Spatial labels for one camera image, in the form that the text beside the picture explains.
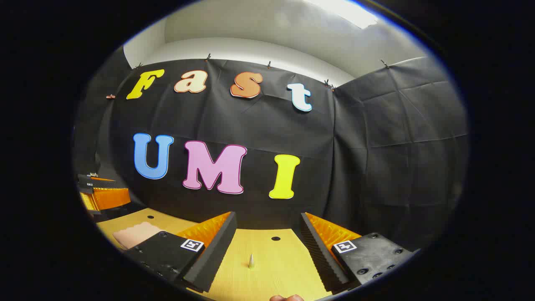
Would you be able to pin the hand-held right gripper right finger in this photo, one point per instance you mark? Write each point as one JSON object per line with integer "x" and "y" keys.
{"x": 319, "y": 259}

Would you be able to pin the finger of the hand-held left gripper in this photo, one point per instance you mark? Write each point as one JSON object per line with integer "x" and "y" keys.
{"x": 100, "y": 184}
{"x": 110, "y": 198}

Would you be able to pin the pink suitcase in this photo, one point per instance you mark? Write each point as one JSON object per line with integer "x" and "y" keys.
{"x": 136, "y": 235}

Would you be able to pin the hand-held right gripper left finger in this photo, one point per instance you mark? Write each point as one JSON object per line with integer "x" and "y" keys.
{"x": 215, "y": 251}

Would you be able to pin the small silver cone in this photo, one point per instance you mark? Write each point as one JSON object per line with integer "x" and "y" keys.
{"x": 251, "y": 262}

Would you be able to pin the black backdrop cloth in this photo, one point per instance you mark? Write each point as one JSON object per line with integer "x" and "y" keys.
{"x": 259, "y": 125}

